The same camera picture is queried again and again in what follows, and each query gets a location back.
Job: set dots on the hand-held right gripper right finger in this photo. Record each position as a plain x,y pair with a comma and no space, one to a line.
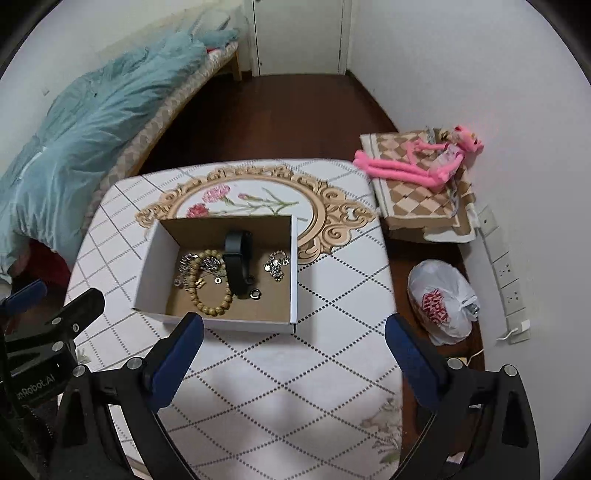
411,360

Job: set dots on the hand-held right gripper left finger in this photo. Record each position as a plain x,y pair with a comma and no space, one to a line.
178,360

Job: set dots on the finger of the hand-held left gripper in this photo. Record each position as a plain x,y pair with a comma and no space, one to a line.
25,295
78,311

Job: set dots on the black smart band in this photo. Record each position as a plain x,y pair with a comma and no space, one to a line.
235,272

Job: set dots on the cardboard box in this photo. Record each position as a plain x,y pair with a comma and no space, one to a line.
277,304

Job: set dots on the red bed skirt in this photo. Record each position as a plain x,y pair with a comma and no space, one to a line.
44,263

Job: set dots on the white plastic bag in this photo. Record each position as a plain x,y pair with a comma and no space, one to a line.
438,300

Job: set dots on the white charger plug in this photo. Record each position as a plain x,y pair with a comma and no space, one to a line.
521,326

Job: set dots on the floral diamond-pattern tablecloth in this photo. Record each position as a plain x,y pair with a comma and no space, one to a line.
300,392

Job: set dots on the white power strip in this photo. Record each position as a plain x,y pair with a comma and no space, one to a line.
505,277

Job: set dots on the teal blanket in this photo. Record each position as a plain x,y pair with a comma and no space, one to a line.
83,152

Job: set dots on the brown checkered cloth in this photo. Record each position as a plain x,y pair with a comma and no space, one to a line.
411,203

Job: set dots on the pink plush toy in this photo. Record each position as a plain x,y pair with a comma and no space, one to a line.
401,170

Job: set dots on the patterned bed mattress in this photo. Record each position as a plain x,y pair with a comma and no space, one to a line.
157,120

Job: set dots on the cream pillow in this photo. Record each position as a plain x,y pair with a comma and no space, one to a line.
207,23

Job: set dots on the white door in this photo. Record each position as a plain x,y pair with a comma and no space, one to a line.
298,34

